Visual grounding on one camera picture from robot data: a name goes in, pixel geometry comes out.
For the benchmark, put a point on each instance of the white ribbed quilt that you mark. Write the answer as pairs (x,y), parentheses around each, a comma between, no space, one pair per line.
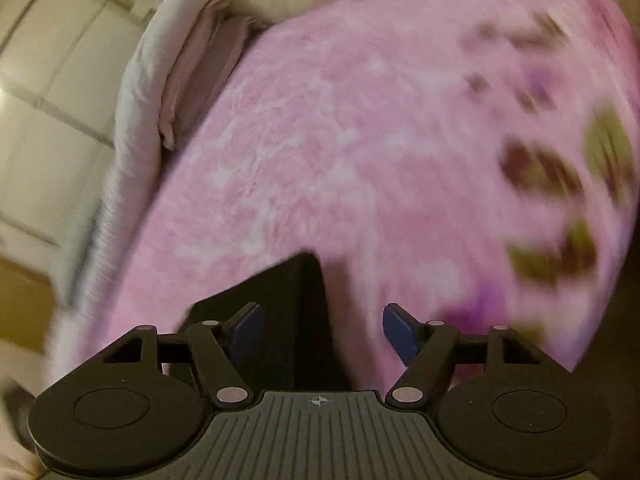
(140,85)

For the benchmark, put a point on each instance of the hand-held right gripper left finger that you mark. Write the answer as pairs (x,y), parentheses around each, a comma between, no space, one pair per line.
(247,330)

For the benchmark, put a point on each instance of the black pants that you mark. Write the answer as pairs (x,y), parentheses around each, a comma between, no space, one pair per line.
(300,320)

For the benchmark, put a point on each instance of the cream wardrobe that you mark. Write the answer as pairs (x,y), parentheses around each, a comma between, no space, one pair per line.
(50,85)

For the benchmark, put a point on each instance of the folded pink sheet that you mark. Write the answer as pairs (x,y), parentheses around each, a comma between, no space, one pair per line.
(200,60)

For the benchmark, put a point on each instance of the pink floral blanket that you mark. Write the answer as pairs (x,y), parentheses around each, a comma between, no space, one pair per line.
(350,135)

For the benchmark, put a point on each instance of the brown wooden door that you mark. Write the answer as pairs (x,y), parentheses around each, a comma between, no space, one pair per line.
(25,305)

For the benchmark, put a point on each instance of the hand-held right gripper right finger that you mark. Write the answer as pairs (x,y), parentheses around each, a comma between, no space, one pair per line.
(400,332)

